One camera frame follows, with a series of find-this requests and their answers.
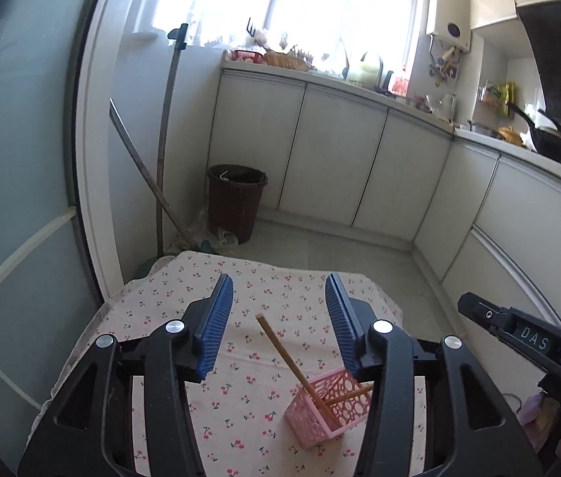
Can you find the pink perforated plastic basket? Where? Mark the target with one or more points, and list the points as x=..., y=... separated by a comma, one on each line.
x=310, y=417

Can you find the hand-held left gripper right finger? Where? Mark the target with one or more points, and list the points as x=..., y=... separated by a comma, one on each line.
x=342, y=328

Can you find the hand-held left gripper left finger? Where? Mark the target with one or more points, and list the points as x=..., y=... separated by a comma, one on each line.
x=213, y=328

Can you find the dark red trash bin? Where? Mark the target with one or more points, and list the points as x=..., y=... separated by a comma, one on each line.
x=233, y=198

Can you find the wooden chopstick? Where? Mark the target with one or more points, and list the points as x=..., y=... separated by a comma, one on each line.
x=280, y=350
x=347, y=396

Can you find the cherry print tablecloth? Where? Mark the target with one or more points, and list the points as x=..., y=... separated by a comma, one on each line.
x=270, y=293

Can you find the red bottle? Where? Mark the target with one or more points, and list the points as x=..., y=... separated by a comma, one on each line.
x=399, y=84

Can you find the pale green jug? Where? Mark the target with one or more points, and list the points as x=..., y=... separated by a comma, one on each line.
x=365, y=68

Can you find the kitchen window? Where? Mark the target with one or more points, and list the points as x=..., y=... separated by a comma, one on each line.
x=310, y=0

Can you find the white water heater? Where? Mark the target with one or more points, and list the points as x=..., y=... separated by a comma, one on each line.
x=447, y=15

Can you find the wall rack with packets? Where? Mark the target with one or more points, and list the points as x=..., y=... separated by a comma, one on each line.
x=499, y=97

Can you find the lilac and yellow cloth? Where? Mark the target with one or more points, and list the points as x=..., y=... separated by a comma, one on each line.
x=538, y=410

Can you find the wicker basket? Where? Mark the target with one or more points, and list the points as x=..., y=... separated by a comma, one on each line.
x=288, y=61

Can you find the white electric kettle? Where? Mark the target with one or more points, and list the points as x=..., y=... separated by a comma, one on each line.
x=447, y=108

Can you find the red plastic basket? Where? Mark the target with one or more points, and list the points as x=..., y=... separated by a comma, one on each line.
x=246, y=56

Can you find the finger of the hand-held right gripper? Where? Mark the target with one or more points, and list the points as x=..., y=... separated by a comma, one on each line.
x=481, y=310

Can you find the frosted glass sliding door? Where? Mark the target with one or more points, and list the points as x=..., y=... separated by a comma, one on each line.
x=17, y=159

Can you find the crumpled plastic bag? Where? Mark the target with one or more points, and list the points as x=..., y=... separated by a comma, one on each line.
x=211, y=236

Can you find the black frying pan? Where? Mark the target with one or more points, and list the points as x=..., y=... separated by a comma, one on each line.
x=556, y=146

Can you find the white kitchen base cabinets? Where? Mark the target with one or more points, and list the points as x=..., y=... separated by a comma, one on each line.
x=340, y=159

